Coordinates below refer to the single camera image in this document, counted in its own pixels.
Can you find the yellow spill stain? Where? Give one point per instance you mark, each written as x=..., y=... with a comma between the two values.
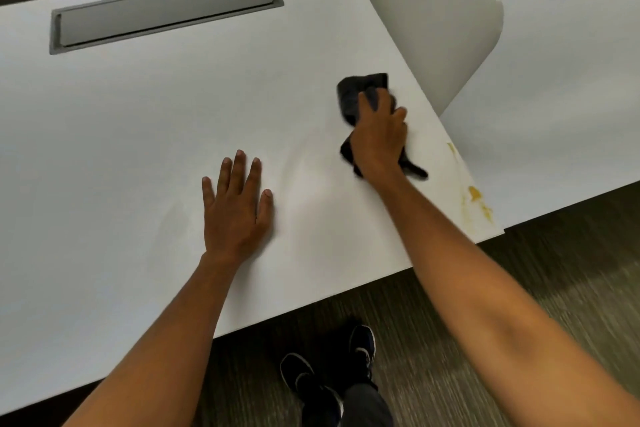
x=475, y=193

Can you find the person's left black shoe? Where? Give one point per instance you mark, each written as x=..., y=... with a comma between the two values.
x=305, y=384

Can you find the dark grey cleaning cloth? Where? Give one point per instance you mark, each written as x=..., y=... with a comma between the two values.
x=351, y=94

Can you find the person's left little finger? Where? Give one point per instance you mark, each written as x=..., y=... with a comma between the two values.
x=207, y=195

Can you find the person's left thumb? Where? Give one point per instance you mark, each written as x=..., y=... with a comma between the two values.
x=265, y=205

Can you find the person's right hand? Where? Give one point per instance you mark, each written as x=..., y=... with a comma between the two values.
x=379, y=141

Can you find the person's right forearm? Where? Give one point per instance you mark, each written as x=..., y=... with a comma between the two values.
x=495, y=311

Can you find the person's right fingers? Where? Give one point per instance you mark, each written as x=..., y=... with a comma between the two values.
x=384, y=109

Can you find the white curved divider panel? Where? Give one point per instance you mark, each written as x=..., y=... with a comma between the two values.
x=430, y=16

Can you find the dark grey trouser leg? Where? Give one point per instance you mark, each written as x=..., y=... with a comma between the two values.
x=365, y=406

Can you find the person's left forearm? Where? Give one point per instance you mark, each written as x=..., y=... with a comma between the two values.
x=165, y=341

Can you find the person's left middle finger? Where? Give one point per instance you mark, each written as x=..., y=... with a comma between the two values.
x=238, y=172

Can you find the person's right black shoe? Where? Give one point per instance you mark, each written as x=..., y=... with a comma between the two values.
x=362, y=349

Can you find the person's left hand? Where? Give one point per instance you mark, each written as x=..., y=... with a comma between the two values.
x=235, y=221

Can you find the person's black shoe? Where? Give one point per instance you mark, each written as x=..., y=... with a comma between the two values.
x=362, y=349
x=305, y=384

